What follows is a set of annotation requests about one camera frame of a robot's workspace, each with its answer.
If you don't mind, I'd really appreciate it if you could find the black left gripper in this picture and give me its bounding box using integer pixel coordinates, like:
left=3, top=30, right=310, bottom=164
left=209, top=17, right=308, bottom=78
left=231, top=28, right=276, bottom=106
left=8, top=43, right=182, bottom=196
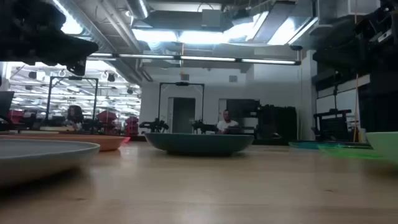
left=0, top=0, right=100, bottom=77

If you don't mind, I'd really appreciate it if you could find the light green bowl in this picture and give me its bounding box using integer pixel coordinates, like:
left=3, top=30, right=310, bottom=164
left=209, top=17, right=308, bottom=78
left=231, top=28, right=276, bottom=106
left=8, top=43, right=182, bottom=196
left=366, top=131, right=398, bottom=161

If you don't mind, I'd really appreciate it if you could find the person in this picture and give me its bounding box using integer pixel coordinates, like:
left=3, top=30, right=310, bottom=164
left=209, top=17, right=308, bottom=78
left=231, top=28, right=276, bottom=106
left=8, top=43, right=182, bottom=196
left=216, top=109, right=240, bottom=135
left=63, top=105, right=85, bottom=130

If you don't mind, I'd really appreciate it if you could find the red tool chest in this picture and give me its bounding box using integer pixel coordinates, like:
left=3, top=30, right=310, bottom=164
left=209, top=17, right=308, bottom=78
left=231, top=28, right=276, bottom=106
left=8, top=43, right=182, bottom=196
left=125, top=116, right=140, bottom=136
left=96, top=111, right=118, bottom=132

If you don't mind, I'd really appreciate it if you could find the dark monitor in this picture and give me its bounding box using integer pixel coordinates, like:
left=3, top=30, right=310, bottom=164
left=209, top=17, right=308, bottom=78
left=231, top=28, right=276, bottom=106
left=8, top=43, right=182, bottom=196
left=0, top=91, right=16, bottom=121

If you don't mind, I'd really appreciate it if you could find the orange plastic plate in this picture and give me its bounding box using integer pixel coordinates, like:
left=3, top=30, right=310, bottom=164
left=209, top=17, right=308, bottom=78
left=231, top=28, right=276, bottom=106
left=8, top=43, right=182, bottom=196
left=0, top=133, right=127, bottom=152

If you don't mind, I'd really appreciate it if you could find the grey plastic plate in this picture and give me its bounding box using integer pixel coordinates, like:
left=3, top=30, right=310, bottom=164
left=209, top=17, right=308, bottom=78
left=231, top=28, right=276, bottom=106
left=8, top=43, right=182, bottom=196
left=0, top=138, right=101, bottom=187

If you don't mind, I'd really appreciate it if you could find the grey door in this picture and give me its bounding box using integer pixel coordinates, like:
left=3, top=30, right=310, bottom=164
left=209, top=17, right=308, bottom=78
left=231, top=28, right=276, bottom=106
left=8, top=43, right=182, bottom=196
left=167, top=97, right=197, bottom=134

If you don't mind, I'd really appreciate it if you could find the long ceiling light bar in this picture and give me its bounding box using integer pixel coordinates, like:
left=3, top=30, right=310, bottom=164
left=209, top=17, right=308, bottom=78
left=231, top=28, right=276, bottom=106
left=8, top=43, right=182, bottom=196
left=86, top=52, right=302, bottom=66

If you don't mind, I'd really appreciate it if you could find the dark teal bowl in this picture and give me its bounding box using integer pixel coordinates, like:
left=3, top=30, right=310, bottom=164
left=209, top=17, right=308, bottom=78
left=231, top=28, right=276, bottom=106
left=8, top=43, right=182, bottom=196
left=144, top=133, right=255, bottom=156

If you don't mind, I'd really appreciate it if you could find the black equipment cabinet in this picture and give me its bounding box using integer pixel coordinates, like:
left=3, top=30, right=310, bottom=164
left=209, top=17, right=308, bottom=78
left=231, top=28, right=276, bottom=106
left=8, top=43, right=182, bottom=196
left=256, top=105, right=298, bottom=144

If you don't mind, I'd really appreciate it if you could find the translucent teal flat plate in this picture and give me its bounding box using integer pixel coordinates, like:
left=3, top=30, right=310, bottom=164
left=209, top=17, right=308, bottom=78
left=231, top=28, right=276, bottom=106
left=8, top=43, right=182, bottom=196
left=288, top=141, right=371, bottom=150

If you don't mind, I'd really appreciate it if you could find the black cart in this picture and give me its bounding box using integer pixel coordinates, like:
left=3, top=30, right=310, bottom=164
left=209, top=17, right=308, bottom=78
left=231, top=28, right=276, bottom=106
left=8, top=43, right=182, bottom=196
left=313, top=108, right=354, bottom=142

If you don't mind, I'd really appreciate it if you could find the white ceiling box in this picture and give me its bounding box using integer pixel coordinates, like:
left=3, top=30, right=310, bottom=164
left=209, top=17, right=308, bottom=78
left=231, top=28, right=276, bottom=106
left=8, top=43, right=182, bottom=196
left=337, top=0, right=382, bottom=18

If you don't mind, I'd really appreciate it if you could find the translucent green flat plate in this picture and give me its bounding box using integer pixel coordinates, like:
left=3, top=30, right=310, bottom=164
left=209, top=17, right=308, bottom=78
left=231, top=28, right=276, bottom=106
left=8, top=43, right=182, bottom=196
left=318, top=145, right=383, bottom=161

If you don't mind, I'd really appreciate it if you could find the black rig frame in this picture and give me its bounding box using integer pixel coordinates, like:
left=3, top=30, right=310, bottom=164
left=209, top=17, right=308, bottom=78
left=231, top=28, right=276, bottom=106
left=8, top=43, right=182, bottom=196
left=158, top=82, right=205, bottom=131
left=45, top=76, right=100, bottom=125

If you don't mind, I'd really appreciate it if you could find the round silver air duct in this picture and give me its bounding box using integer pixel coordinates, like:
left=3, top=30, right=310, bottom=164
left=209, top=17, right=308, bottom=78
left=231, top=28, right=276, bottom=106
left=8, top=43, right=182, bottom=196
left=126, top=0, right=150, bottom=19

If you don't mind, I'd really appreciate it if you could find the grey ceiling duct unit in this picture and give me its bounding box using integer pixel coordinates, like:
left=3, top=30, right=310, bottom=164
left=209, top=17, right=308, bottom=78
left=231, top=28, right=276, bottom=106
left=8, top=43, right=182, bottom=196
left=201, top=9, right=225, bottom=29

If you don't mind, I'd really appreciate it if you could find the dark wall screen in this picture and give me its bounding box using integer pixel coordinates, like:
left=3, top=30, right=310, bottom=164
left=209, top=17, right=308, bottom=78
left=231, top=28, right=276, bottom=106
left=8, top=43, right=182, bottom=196
left=226, top=98, right=261, bottom=119

